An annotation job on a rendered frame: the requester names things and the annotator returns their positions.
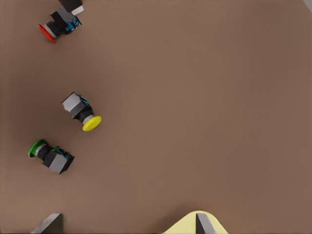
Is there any red push-button switch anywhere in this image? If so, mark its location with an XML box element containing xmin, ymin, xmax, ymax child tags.
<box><xmin>38</xmin><ymin>7</ymin><xmax>82</xmax><ymax>44</ymax></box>

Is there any pale finger of the left gripper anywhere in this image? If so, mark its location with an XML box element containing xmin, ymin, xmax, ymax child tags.
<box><xmin>58</xmin><ymin>0</ymin><xmax>85</xmax><ymax>15</ymax></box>

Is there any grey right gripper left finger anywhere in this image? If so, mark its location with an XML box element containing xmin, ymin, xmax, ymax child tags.
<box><xmin>30</xmin><ymin>213</ymin><xmax>64</xmax><ymax>234</ymax></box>

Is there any yellow tray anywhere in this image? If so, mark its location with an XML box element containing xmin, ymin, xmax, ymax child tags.
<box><xmin>160</xmin><ymin>210</ymin><xmax>230</xmax><ymax>234</ymax></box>

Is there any yellow push-button switch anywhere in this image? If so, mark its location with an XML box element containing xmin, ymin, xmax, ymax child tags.
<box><xmin>60</xmin><ymin>91</ymin><xmax>102</xmax><ymax>132</ymax></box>

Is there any green push-button switch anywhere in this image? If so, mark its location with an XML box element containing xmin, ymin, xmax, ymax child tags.
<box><xmin>28</xmin><ymin>138</ymin><xmax>75</xmax><ymax>175</ymax></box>

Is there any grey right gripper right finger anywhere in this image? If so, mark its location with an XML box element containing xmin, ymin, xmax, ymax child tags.
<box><xmin>195</xmin><ymin>213</ymin><xmax>216</xmax><ymax>234</ymax></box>

